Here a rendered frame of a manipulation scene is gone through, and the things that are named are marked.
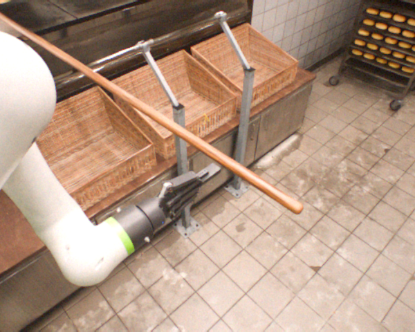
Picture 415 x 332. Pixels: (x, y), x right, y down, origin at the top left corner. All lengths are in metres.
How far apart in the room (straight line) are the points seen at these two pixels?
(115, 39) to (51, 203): 1.33
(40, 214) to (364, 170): 2.43
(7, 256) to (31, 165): 1.03
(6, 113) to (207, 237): 1.87
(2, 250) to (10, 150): 1.30
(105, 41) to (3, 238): 1.07
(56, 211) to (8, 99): 0.41
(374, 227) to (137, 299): 1.57
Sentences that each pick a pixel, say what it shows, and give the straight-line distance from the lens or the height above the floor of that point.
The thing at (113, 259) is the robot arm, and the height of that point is 1.21.
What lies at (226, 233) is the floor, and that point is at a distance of 2.16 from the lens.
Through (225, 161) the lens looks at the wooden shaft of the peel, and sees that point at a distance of 0.88.
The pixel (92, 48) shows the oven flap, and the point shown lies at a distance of 1.86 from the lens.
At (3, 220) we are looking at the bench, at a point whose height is 0.58.
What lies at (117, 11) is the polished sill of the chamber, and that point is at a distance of 1.87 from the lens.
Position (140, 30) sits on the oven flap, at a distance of 1.99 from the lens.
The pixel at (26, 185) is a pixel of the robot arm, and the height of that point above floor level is 1.38.
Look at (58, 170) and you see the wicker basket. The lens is 1.85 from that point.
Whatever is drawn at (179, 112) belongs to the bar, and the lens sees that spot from 1.48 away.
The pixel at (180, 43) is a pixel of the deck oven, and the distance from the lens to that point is 2.19.
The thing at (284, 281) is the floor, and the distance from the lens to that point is 2.05.
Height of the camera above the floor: 1.82
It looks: 47 degrees down
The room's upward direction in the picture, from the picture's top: straight up
